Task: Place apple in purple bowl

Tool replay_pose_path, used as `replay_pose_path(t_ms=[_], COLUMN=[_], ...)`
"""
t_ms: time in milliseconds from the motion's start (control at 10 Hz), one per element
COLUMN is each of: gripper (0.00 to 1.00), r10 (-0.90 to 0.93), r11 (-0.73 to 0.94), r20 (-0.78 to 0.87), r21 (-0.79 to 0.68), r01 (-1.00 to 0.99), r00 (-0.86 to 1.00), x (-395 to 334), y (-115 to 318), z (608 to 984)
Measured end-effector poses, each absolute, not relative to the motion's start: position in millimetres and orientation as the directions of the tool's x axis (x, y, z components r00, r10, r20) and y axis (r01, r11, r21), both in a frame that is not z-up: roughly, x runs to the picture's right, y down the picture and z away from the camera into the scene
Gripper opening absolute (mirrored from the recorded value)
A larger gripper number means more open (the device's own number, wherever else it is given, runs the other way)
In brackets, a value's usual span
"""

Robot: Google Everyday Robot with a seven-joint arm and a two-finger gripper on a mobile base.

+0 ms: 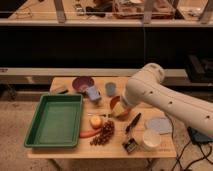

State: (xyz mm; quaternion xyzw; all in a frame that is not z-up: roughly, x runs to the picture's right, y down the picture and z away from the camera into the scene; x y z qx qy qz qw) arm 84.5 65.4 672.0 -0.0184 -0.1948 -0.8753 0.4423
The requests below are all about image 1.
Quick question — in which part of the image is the grey sponge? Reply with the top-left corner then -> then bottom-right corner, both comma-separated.
51,86 -> 68,94

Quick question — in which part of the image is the orange bowl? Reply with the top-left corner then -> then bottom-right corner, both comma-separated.
110,96 -> 130,119

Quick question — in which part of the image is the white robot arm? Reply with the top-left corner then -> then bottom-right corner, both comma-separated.
120,63 -> 213,138

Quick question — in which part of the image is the purple bowl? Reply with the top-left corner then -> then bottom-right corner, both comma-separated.
72,76 -> 94,93

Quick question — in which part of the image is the grey blue cloth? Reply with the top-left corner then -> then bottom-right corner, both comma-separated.
145,117 -> 172,134

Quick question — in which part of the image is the blue toy block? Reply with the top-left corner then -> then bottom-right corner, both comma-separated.
86,86 -> 101,102

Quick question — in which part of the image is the black power adapter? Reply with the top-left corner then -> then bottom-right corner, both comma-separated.
187,127 -> 213,144

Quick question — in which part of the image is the white round container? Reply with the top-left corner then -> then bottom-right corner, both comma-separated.
142,129 -> 161,150

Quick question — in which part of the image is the blue grey cup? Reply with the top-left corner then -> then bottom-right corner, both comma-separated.
105,82 -> 116,97

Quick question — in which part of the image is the orange carrot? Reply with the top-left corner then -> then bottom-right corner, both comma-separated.
79,129 -> 101,138

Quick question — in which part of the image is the wooden table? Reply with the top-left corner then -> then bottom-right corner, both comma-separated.
28,77 -> 176,159

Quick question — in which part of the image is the black binder clip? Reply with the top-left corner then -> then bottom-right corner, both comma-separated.
122,138 -> 138,154

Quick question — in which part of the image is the bunch of red grapes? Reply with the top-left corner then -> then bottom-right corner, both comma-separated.
90,120 -> 115,145

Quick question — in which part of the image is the green plastic tray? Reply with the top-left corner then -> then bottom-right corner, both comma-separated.
24,94 -> 83,148

